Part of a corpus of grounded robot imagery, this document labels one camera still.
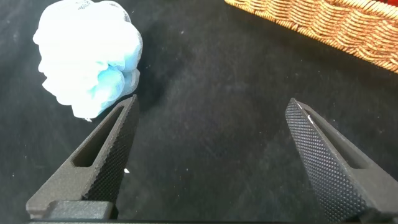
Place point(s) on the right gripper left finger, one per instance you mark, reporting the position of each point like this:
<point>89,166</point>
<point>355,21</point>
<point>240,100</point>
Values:
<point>93,168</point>

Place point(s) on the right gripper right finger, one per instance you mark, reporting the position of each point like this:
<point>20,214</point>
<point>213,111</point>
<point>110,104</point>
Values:
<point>335,174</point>

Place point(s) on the light blue bath loofah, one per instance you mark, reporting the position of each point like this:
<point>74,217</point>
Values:
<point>87,53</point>

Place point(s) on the dark table cloth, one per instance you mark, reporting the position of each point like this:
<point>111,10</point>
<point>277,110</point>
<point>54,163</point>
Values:
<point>217,93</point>

